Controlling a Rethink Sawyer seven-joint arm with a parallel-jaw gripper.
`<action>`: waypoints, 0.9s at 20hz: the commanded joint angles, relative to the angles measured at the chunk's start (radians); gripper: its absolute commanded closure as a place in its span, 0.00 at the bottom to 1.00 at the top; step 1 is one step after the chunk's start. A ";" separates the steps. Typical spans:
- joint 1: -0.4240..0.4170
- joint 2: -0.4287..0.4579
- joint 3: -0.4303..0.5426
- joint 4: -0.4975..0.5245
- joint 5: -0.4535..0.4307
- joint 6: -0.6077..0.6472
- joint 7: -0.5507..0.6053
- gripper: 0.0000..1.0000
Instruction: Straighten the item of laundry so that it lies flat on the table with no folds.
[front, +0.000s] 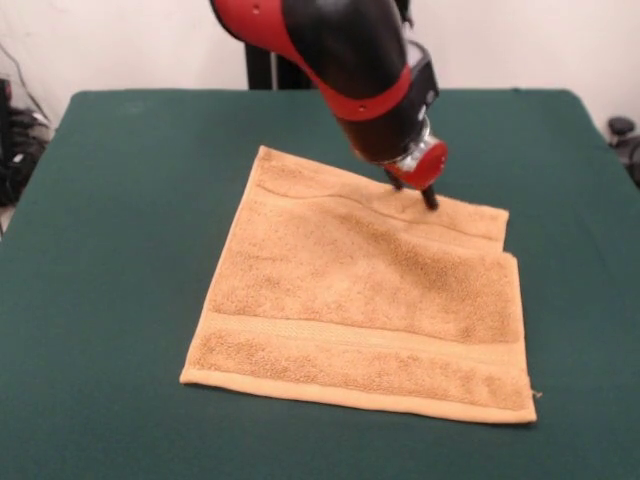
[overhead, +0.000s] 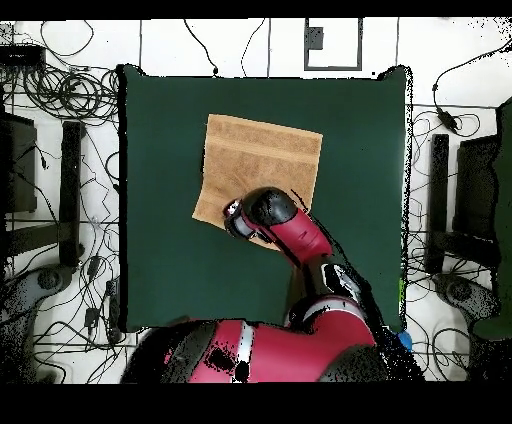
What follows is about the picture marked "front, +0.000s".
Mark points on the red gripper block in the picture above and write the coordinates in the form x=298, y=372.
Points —
x=430, y=167

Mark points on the tan terry towel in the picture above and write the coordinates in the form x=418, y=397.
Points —
x=350, y=300

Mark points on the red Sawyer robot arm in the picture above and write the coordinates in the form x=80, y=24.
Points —
x=350, y=60

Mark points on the black stand behind table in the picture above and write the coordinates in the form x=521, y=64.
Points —
x=260, y=70

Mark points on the dark tripod base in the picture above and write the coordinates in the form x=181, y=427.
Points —
x=22, y=125
x=620, y=125

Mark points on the dark green table cloth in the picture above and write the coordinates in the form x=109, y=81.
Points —
x=100, y=250

